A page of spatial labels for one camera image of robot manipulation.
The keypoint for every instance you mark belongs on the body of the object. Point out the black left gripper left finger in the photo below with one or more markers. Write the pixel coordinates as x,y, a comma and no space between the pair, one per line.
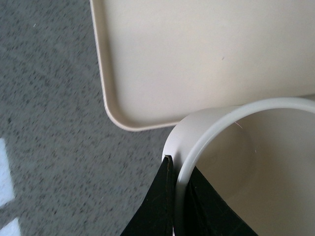
155,215

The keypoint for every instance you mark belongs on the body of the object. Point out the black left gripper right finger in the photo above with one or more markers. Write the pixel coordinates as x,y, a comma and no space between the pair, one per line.
209,214

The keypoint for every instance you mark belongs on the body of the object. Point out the white smiley mug black handle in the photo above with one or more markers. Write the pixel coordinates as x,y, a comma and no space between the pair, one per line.
259,157

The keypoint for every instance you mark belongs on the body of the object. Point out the pale pink rectangular tray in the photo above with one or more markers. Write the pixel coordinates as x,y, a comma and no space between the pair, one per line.
160,60

